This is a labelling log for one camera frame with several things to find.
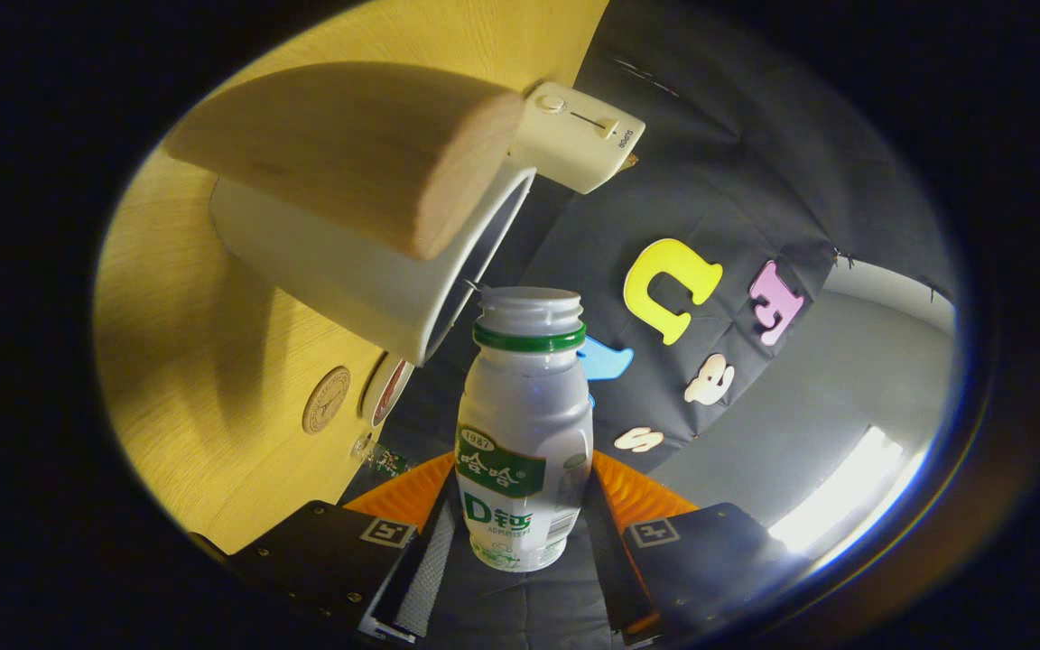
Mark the wooden table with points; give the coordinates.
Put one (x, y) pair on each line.
(186, 379)

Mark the round wooden coaster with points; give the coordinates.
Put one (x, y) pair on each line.
(326, 400)

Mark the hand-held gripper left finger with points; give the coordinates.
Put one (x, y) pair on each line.
(421, 569)

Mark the white round plate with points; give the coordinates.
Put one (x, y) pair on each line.
(376, 397)

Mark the bread slice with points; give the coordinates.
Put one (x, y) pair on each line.
(626, 163)

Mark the clear plastic water bottle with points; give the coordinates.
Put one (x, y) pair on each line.
(385, 459)

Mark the black backdrop cloth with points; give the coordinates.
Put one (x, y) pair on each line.
(710, 199)

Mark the cream toaster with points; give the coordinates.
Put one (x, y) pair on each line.
(574, 135)

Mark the white juice bottle green label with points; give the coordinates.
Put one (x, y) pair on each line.
(524, 406)

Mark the red sausage pieces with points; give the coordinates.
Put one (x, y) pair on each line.
(392, 390)

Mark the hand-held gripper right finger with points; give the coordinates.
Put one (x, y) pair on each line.
(610, 569)

